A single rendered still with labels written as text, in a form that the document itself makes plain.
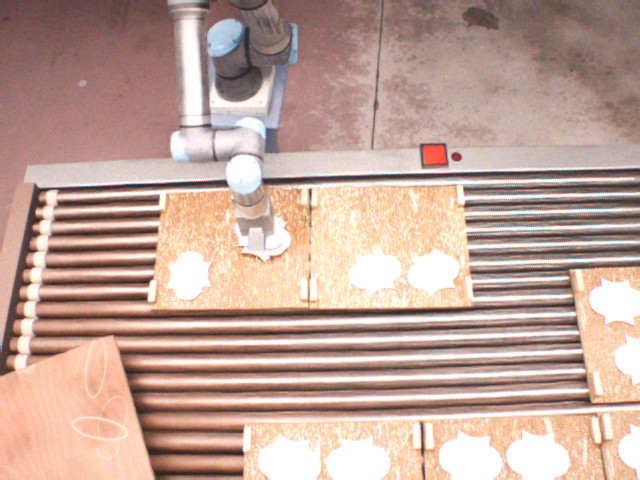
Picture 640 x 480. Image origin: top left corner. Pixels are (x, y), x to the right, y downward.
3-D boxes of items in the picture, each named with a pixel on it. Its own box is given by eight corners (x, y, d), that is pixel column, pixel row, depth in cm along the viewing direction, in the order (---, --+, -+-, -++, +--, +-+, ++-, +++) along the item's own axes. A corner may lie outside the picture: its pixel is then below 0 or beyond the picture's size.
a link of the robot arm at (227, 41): (215, 48, 199) (204, 16, 187) (258, 46, 197) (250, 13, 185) (210, 78, 193) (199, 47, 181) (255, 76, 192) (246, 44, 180)
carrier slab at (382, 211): (312, 190, 184) (311, 187, 183) (460, 188, 182) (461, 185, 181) (310, 310, 169) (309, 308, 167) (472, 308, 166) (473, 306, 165)
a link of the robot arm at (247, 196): (261, 150, 147) (258, 183, 143) (267, 176, 157) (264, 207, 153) (226, 150, 147) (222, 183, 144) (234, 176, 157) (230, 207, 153)
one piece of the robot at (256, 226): (229, 229, 153) (240, 259, 168) (267, 227, 153) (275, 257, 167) (230, 185, 159) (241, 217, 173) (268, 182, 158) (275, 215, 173)
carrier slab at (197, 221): (164, 194, 186) (163, 191, 185) (309, 189, 185) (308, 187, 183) (151, 311, 171) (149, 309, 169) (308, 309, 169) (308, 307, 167)
